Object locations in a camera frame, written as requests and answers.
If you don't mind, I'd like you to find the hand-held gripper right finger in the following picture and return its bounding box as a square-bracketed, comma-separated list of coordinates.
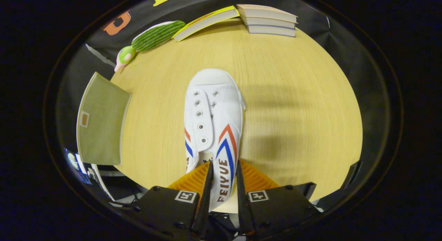
[236, 160, 321, 240]

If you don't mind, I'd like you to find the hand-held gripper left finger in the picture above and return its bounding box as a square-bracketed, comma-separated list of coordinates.
[133, 161, 214, 241]

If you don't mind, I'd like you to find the beige fabric storage box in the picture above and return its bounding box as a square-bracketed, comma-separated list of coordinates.
[76, 72, 132, 165]

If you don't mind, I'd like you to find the white canvas shoe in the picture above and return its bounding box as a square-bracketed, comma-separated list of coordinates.
[184, 68, 246, 212]

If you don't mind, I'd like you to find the black chair armrest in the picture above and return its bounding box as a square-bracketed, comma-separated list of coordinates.
[341, 161, 362, 190]

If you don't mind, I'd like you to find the green and pink plush toy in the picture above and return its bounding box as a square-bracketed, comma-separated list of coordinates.
[115, 46, 137, 72]

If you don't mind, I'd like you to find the watermelon slice plush toy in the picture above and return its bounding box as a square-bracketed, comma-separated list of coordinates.
[131, 20, 186, 52]

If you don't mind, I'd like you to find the thick paperback book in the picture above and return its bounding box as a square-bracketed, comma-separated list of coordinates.
[242, 16, 297, 29]
[247, 25, 296, 37]

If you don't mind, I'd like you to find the black backdrop cloth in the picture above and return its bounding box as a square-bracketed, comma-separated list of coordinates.
[55, 0, 380, 158]

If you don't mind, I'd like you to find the yellow cover book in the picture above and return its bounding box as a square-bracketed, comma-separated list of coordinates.
[172, 6, 240, 42]

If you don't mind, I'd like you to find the beige cover book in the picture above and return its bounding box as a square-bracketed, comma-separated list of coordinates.
[237, 4, 298, 23]

